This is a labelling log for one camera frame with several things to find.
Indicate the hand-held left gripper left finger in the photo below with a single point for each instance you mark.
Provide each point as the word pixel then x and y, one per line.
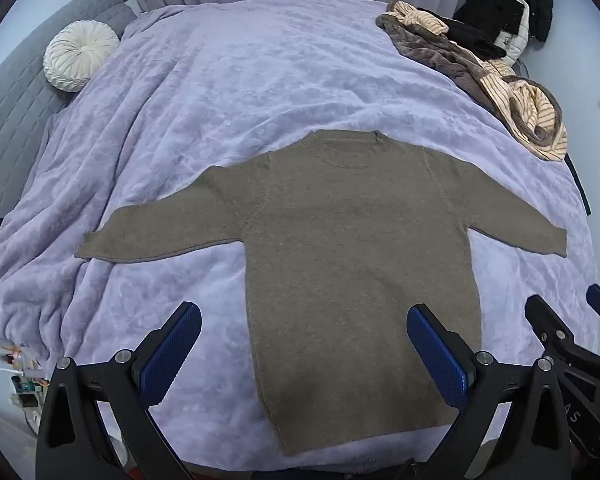
pixel 172 355

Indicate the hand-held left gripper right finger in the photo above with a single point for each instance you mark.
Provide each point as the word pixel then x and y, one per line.
pixel 437 355

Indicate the olive brown knit sweater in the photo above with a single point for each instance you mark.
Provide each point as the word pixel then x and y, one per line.
pixel 350 260

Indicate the pile of small colourful items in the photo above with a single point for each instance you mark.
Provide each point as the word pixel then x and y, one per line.
pixel 22 380

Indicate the beige striped brown fleece garment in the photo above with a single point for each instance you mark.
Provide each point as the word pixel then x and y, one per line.
pixel 510 90

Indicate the lavender fleece blanket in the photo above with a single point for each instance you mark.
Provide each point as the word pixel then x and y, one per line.
pixel 230 85

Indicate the grey quilted headboard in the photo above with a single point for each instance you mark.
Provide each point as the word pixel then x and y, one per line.
pixel 20 105

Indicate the black garment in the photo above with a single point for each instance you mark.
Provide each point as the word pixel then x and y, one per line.
pixel 472 37

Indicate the black and white jacket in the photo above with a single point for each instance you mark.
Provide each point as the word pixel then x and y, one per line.
pixel 515 5

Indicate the round white pleated pillow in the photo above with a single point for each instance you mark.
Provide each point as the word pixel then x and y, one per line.
pixel 80 55

